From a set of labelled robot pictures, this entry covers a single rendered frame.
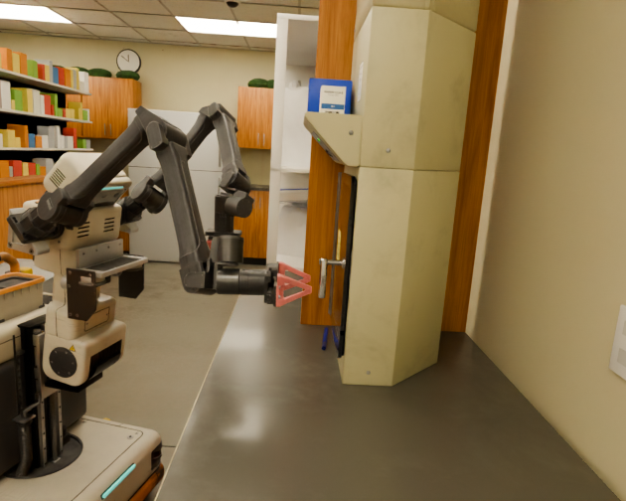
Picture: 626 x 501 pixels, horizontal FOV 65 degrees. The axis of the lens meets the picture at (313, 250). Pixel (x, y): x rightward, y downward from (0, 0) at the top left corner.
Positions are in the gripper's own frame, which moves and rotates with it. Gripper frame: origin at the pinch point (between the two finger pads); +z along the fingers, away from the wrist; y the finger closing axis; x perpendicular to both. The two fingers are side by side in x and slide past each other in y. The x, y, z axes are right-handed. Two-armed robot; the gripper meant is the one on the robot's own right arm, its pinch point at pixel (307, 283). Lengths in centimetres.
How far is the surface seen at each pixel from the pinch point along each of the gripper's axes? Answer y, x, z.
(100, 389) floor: 165, 111, -113
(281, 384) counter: -6.3, 20.8, -4.9
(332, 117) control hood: -5.6, -35.2, 3.4
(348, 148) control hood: -5.6, -29.4, 6.9
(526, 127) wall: 18, -37, 53
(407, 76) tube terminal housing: -5.7, -43.6, 17.7
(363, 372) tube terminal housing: -5.3, 18.1, 12.8
